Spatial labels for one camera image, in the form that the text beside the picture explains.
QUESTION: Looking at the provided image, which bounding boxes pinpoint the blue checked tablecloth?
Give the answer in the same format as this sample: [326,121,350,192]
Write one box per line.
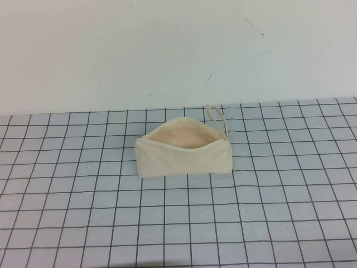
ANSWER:
[0,96,357,268]

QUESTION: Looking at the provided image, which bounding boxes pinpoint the cream fabric pencil case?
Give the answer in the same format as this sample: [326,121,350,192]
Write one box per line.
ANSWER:
[134,103,233,179]

